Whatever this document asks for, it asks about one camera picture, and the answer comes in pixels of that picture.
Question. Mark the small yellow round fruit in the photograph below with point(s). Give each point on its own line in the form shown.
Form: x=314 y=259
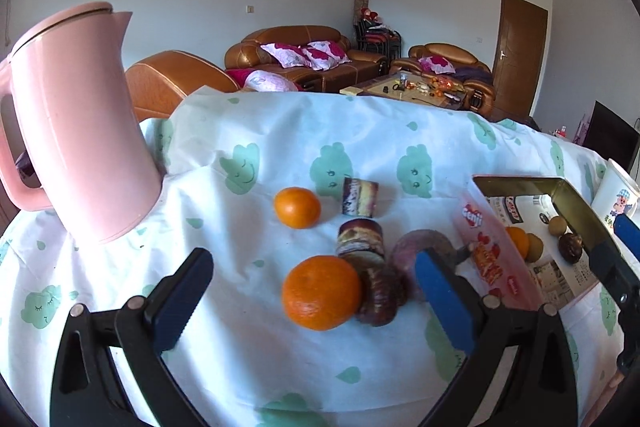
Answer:
x=556 y=226

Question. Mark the brown wooden door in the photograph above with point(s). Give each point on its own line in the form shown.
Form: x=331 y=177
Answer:
x=520 y=57

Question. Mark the stacked dark chairs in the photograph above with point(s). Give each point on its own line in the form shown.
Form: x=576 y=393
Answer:
x=375 y=38

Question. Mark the small orange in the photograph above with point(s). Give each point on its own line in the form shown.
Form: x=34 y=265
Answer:
x=517 y=241
x=297 y=207

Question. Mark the purple cloth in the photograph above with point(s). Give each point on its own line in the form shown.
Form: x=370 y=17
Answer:
x=472 y=72

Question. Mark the pink electric kettle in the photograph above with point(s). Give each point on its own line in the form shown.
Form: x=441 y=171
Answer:
x=75 y=107

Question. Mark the brown leather armchair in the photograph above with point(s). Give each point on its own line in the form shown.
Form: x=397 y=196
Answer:
x=445 y=52
x=165 y=82

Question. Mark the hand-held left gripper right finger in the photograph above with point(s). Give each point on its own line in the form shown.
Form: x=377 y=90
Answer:
x=445 y=302

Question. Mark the light pink pillow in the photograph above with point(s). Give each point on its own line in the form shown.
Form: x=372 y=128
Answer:
x=265 y=82

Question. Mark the large orange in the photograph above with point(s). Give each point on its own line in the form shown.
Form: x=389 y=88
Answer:
x=321 y=292

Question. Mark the dark water chestnut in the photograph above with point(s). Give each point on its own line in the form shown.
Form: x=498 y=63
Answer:
x=570 y=248

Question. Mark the brown leather three-seat sofa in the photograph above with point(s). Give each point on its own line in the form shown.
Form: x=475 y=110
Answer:
x=292 y=34

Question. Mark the black television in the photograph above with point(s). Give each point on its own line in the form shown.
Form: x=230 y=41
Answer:
x=612 y=137

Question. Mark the wooden coffee table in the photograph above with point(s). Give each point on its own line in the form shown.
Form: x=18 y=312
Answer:
x=380 y=84

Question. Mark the white cartoon mug with lid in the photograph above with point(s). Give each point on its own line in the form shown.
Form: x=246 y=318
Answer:
x=617 y=197

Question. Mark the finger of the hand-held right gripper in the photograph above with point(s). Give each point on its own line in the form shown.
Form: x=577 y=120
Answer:
x=627 y=232
x=612 y=267

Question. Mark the red blanket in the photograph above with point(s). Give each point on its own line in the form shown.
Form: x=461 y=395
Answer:
x=239 y=73

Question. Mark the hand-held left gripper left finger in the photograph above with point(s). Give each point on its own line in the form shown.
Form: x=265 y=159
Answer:
x=172 y=307

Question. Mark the purple root vegetable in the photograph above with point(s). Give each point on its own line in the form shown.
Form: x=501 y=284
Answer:
x=407 y=252

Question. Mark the pink metal tin box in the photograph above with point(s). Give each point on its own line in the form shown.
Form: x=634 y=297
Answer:
x=480 y=247

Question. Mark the printed paper leaflet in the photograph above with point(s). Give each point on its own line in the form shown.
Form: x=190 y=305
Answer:
x=530 y=212

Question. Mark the pink floral pillow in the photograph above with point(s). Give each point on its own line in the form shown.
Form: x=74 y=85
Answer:
x=439 y=64
x=325 y=54
x=287 y=55

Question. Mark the tall patterned floor vase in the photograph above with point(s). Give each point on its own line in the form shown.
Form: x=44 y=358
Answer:
x=361 y=4

